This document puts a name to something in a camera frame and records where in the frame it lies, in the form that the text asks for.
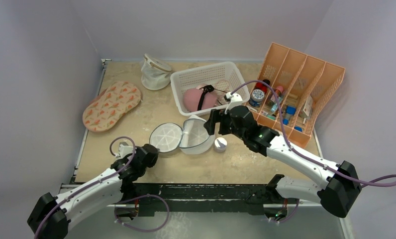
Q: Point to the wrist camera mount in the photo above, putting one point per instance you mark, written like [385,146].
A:
[123,150]
[233,100]

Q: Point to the small clear white-lid jar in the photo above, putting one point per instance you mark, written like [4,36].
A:
[220,144]

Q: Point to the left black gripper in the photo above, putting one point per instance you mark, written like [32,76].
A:
[152,162]

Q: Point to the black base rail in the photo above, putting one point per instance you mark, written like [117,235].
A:
[254,199]

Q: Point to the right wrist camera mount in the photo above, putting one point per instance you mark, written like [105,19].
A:
[233,100]

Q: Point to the carrot print oval pad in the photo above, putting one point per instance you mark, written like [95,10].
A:
[110,106]

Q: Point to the blue white round jar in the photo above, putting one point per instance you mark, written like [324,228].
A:
[257,97]

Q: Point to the white mesh laundry bag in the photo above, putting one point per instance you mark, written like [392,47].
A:
[155,73]
[191,138]

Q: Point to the dark pink black-strap bra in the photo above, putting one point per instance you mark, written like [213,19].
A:
[202,97]

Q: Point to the orange plastic organizer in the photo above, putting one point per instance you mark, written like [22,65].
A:
[301,75]

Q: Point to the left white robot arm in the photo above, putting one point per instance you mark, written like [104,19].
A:
[54,216]

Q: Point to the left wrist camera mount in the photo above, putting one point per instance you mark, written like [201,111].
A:
[123,150]

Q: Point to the red cap bottle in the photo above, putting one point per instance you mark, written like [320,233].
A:
[263,87]

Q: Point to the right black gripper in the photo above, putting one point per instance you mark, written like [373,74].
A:
[216,121]

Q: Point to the white red box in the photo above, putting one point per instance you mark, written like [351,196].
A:
[306,108]

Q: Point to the white plastic basket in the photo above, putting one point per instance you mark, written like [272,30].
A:
[208,74]

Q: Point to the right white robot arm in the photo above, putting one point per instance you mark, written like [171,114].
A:
[332,185]

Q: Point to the blue cap tube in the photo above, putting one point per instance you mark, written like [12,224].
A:
[288,114]

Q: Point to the pink cap bottle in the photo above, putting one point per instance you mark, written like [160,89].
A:
[274,96]

